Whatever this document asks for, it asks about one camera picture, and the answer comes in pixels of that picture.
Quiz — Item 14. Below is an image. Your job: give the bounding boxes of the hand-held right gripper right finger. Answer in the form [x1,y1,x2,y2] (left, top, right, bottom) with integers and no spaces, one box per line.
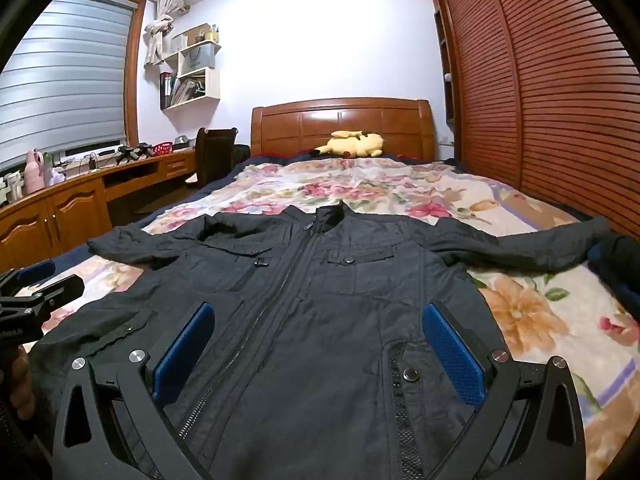
[421,302,586,480]

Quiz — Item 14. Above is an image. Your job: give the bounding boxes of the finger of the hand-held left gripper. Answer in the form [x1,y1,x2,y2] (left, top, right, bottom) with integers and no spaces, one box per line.
[0,275,86,313]
[0,259,57,293]

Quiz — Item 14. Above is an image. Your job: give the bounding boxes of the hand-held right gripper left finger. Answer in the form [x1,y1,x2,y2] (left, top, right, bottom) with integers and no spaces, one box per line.
[52,302,216,480]

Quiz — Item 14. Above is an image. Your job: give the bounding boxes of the black zip jacket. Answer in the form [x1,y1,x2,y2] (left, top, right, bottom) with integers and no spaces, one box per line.
[27,200,611,480]

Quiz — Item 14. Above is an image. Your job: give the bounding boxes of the person's left hand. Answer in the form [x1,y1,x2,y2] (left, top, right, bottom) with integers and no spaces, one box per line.
[7,344,35,428]

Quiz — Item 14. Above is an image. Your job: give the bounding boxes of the wooden desk with cabinets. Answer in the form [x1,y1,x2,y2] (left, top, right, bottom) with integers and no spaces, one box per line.
[0,149,197,261]

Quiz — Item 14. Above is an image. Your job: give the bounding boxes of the pink bottle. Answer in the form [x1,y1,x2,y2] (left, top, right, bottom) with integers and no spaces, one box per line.
[25,149,47,195]

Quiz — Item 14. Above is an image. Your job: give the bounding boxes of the black desk gadget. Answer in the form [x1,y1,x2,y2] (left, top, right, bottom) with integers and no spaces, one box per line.
[116,144,154,164]

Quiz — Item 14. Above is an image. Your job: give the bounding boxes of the navy blue folded garment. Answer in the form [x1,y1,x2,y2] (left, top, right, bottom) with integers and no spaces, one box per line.
[587,245,640,313]

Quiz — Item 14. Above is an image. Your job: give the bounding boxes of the floral blanket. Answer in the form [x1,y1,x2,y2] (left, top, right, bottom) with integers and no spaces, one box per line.
[42,157,640,476]

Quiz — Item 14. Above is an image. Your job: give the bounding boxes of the dark wooden chair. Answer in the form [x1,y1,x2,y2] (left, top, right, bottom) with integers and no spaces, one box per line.
[186,126,238,186]

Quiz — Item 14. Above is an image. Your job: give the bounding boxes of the black folded garment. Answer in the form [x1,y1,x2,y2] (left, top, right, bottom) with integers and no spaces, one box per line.
[597,234,640,286]

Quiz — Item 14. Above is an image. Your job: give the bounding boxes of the grey striped window blind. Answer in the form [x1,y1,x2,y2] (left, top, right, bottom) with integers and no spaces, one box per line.
[0,0,138,171]

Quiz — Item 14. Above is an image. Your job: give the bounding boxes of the yellow plush toy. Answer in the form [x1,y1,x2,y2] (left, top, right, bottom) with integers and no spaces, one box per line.
[313,130,385,158]

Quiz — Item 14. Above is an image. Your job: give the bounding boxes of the wooden bed headboard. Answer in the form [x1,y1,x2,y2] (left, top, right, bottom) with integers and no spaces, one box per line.
[250,97,437,161]

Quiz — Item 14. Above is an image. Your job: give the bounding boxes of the tied beige curtain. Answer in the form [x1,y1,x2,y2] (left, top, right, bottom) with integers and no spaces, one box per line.
[144,0,191,68]

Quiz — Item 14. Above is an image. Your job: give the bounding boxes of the grey paper bag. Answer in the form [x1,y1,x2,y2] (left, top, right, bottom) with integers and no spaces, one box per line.
[181,41,217,74]

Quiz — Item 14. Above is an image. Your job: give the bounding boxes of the louvered wooden wardrobe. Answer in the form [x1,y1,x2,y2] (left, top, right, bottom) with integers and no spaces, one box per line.
[425,0,640,241]

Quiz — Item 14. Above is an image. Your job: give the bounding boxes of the wooden window frame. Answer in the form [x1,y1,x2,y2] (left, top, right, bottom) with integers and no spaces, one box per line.
[70,0,147,147]

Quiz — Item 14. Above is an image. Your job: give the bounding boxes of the white wall shelf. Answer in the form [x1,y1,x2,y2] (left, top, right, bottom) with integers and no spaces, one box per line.
[160,22,222,111]

